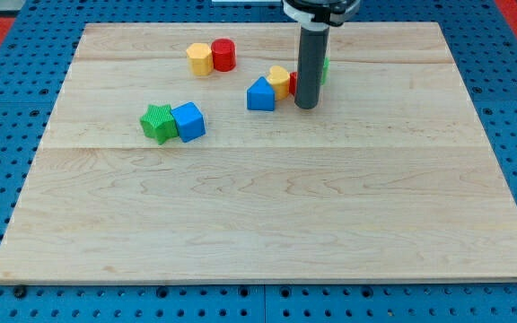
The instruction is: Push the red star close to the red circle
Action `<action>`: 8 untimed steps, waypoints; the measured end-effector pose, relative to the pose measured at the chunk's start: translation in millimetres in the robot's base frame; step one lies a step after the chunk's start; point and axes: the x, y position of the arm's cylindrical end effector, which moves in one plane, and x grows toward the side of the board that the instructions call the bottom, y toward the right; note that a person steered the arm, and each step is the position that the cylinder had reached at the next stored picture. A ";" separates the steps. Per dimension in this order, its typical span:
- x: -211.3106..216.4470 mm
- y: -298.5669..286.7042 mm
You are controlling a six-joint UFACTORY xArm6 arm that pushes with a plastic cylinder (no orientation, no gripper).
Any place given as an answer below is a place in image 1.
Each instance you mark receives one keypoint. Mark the red cylinder block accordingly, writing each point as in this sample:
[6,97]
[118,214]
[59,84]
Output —
[224,54]

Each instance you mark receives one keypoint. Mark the red star block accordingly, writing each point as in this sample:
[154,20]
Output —
[292,83]

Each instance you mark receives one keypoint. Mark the green block behind rod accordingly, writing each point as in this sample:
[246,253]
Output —
[325,69]

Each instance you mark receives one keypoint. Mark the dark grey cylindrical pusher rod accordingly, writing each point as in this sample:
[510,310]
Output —
[310,64]

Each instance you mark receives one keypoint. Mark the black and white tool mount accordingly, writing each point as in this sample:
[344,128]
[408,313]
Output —
[319,15]

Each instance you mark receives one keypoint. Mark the blue cube block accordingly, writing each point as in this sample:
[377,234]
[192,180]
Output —
[189,121]

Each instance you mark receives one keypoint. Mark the blue triangle block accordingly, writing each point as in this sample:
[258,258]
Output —
[260,96]

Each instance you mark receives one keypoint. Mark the green star block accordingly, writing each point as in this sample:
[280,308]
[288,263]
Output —
[158,123]

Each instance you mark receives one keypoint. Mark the yellow heart block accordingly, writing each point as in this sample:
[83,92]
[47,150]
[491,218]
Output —
[279,79]

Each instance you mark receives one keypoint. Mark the yellow hexagon block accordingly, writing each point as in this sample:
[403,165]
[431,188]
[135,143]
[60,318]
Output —
[200,59]

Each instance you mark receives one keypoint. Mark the light wooden board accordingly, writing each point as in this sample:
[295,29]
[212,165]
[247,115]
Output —
[390,180]

